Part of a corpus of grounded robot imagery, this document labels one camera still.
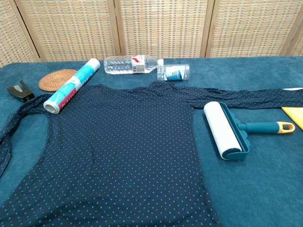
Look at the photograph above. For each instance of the woven bamboo folding screen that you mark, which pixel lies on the woven bamboo folding screen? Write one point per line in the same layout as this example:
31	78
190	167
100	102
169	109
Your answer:
151	27

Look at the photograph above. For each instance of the yellow flat card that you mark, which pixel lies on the yellow flat card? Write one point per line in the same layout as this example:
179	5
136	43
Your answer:
294	115

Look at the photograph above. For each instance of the small clear blue-label bottle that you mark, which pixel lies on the small clear blue-label bottle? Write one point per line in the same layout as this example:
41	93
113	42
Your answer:
174	72

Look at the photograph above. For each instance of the plastic wrap roll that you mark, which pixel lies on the plastic wrap roll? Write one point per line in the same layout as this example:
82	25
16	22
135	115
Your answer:
71	88

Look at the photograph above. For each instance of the large clear water bottle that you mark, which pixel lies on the large clear water bottle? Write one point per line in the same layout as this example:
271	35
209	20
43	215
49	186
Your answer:
127	64

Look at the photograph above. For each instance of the black clip tool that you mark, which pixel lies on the black clip tool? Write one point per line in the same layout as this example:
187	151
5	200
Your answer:
20	91

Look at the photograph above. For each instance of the navy polka dot shirt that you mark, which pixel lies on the navy polka dot shirt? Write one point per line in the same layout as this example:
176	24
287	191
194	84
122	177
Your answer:
113	151

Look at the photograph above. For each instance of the white flat object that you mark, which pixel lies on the white flat object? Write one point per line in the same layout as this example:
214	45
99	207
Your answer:
294	89

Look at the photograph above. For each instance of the round woven rattan coaster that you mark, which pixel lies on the round woven rattan coaster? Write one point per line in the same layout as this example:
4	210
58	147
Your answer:
53	79

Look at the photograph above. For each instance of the teal white lint roller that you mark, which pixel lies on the teal white lint roller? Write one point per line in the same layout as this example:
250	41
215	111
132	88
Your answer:
221	127

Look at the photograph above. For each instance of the teal table cloth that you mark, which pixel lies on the teal table cloth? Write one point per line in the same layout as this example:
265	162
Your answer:
260	179

